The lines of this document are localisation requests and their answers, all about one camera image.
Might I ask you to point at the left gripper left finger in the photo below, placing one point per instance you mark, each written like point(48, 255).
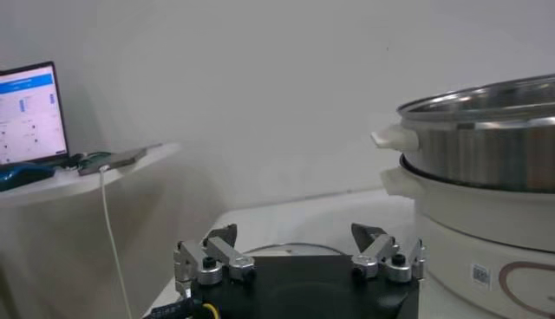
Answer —
point(225, 253)

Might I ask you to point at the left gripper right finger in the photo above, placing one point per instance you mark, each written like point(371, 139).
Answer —
point(377, 249)

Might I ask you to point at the black smartphone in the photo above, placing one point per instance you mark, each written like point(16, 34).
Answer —
point(115, 160)

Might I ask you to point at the white side table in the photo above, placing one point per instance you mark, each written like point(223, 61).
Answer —
point(52, 184)

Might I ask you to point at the blue computer mouse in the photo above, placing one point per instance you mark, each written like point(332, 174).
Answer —
point(21, 175)

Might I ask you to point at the round glass pot lid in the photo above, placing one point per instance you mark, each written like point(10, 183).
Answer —
point(295, 250)

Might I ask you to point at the stainless steel steamer basket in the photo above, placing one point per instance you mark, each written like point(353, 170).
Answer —
point(485, 147)

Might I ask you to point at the open laptop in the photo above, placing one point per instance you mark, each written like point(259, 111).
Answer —
point(28, 117)

